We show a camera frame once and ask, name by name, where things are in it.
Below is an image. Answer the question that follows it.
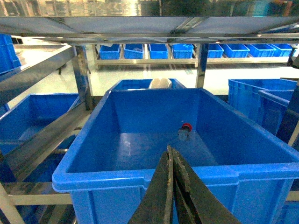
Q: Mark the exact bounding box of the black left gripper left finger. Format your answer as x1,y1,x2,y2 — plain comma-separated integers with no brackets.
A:
129,151,173,224

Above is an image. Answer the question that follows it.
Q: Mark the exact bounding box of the red emergency stop button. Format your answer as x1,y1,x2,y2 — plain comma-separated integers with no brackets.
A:
178,123,192,141

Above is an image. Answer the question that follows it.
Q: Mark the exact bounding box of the steel shelf upright post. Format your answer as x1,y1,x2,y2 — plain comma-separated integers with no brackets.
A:
71,45,93,111

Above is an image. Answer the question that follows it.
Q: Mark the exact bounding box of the blue left shelf container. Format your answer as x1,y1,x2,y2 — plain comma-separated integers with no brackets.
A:
51,87,299,224

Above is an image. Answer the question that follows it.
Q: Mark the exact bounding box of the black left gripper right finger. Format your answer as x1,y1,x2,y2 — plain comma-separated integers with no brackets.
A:
167,146,240,224

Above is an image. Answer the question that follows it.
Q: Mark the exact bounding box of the white object in rear bin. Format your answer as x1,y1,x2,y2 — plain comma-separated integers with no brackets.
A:
148,78,172,89

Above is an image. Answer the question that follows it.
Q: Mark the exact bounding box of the blue right shelf container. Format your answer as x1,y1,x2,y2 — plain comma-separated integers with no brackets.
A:
228,79,297,135

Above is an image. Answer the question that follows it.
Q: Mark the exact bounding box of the background rack of blue bins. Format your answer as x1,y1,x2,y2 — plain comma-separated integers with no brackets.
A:
92,44,289,69

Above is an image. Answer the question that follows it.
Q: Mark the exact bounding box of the blue bin lower left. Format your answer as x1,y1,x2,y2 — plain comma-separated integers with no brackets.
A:
0,93,80,183

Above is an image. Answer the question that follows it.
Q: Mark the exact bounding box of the blue bin behind left container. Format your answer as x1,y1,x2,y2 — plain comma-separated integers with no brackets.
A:
109,78,186,91

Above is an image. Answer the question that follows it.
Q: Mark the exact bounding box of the stainless steel roller shelf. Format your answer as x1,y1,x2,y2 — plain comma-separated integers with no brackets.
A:
0,0,299,44

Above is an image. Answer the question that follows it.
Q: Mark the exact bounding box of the blue shelf container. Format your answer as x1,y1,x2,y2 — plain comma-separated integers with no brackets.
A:
51,87,299,224
228,79,297,135

